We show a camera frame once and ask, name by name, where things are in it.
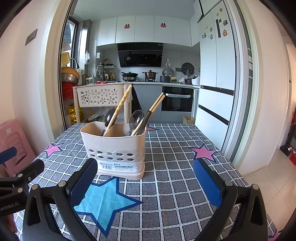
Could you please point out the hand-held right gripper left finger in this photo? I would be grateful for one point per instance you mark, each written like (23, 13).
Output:
(81, 183)

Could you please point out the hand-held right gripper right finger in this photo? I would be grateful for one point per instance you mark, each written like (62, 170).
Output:
(207, 183)

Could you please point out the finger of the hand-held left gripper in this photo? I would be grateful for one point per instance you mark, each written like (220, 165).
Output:
(7, 154)
(32, 168)

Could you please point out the white perforated utensil holder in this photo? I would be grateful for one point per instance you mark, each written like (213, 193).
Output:
(115, 148)

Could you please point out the gold patterned chopstick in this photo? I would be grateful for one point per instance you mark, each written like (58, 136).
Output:
(119, 107)

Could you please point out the person's left forearm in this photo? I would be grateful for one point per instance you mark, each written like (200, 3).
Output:
(5, 228)

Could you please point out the grey checkered star tablecloth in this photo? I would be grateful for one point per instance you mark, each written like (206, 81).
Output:
(175, 162)

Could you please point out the cardboard box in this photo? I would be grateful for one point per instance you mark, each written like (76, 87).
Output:
(188, 120)

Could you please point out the gold foil packages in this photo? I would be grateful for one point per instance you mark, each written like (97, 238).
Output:
(74, 113)

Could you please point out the red plastic basket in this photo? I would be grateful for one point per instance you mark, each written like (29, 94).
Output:
(68, 91)

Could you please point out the black built-in oven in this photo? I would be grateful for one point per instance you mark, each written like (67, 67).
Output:
(177, 102)

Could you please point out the red box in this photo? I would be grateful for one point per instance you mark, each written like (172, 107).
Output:
(292, 157)

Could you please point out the white perforated basket cart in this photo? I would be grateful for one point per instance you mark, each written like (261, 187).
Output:
(97, 95)

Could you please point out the black hanging bag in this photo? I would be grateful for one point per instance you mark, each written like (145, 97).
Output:
(136, 102)

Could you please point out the orange and metal basins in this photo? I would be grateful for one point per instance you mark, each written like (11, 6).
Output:
(69, 76)

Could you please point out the grey lower kitchen cabinet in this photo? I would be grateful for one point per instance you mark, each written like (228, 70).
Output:
(150, 97)

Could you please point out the white rice cooker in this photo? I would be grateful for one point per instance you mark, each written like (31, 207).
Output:
(195, 80)

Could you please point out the dark grey pot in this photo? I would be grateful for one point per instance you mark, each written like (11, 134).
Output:
(165, 78)

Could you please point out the glass kettle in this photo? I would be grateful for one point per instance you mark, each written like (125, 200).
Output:
(100, 71)

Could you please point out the white refrigerator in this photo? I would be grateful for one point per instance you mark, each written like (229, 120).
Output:
(215, 69)

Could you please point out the round dark divided tray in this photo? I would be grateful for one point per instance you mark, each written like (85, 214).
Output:
(187, 68)

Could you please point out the round metal steamer rack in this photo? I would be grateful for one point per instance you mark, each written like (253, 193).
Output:
(167, 71)

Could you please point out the black wok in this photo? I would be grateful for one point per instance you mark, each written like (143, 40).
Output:
(130, 74)

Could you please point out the bronze stock pot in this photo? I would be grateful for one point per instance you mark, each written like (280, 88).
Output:
(150, 74)

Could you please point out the hanging clear plastic bag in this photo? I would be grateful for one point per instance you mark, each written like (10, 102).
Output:
(87, 57)

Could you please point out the black range hood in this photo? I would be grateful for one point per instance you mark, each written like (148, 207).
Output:
(140, 55)

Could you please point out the red paper-cut cabinet decal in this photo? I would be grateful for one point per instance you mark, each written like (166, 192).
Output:
(163, 25)
(127, 26)

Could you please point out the white upper kitchen cabinets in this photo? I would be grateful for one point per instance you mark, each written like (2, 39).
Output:
(143, 30)

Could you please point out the dark wall switch plate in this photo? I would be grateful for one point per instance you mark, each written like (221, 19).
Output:
(31, 36)

